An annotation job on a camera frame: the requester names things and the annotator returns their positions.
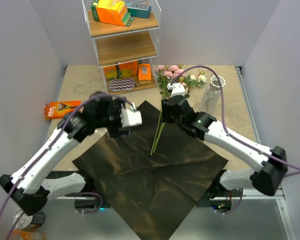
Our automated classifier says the white wire wooden shelf rack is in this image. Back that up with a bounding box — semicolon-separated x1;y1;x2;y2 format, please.
82;0;162;95

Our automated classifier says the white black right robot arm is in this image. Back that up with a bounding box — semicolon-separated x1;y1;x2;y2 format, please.
161;95;288;197

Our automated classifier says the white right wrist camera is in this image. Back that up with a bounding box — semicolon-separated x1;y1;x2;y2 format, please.
166;82;188;98

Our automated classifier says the orange plastic container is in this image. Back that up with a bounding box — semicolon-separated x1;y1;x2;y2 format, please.
5;229;46;240

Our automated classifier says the orange sponge pack middle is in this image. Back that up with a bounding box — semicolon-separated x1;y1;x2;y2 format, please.
117;60;139;77

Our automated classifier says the orange sponge box top shelf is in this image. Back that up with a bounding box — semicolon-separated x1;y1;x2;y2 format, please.
90;0;134;27

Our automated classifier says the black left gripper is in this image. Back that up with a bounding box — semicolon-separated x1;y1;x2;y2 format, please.
95;97;133;138

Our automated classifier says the orange sponge pack right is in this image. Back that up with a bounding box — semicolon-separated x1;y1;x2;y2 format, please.
138;63;152;84

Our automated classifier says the pink artificial flower bouquet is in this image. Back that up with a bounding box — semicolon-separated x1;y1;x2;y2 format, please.
149;64;207;156

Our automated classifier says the metal tin can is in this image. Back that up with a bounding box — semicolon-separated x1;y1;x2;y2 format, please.
12;209;46;230

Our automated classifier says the orange sponge pack left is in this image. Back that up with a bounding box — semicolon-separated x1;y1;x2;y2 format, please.
103;65;118;81

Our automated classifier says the orange sponge pack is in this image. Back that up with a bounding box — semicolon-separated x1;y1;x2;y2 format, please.
103;65;118;81
117;60;139;77
138;63;152;84

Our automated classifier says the black wrapping paper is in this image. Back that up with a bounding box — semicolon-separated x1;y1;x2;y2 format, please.
73;101;228;240

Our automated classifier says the teal box top shelf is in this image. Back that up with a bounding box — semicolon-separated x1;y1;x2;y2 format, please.
125;1;152;19

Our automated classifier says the orange razor package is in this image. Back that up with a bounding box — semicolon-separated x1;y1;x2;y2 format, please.
44;100;82;121

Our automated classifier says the aluminium rail frame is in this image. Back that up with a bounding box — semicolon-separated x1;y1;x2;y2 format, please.
19;65;297;240

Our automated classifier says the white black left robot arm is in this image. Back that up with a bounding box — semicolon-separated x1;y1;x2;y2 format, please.
0;92;142;216

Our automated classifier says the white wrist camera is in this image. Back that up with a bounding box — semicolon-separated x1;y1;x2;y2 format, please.
166;82;188;98
120;103;142;128

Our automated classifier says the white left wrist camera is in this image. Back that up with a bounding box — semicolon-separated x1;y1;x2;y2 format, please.
120;103;142;128

